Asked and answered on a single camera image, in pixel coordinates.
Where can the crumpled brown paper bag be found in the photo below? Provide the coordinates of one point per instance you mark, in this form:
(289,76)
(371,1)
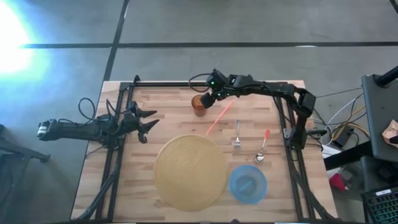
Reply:
(390,132)

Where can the amber translucent cup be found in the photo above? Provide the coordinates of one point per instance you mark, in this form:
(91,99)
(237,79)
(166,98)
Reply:
(197,111)

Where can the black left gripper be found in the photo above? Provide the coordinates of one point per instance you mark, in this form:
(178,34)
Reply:
(130,124)

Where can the black slanted pole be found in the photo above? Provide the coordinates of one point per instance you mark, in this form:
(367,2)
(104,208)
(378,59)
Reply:
(387,77)

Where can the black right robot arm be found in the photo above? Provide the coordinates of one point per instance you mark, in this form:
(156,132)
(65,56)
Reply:
(280,90)

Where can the black backlit keyboard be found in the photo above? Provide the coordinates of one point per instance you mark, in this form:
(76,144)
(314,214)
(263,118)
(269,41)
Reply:
(382,207)

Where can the orange drinking straw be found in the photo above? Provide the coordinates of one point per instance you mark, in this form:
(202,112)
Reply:
(219,117)

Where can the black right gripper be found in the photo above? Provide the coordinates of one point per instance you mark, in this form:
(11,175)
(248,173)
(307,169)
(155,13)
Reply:
(219,85)

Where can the light blue bowl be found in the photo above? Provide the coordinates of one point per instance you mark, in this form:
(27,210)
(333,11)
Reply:
(239,193)

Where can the white box on floor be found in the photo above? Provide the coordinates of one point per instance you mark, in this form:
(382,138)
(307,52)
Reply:
(331,152)

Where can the silver metal fork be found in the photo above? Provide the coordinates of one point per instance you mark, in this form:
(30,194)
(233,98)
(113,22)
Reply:
(237,143)

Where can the yellow round plate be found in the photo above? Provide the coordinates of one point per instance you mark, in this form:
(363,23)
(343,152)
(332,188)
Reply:
(189,174)

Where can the black floor stand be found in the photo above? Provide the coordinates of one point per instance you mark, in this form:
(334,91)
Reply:
(21,152)

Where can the black power brick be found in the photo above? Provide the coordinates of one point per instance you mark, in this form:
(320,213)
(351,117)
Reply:
(343,137)

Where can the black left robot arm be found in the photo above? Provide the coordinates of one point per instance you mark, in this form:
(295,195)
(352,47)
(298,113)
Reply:
(74,129)

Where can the grey side desk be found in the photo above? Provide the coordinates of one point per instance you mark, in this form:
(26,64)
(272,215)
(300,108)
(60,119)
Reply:
(381,118)

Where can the red object on floor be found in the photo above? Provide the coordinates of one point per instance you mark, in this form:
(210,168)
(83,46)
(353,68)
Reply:
(337,182)

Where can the black aluminium table frame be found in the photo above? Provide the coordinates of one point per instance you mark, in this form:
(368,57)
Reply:
(161,84)

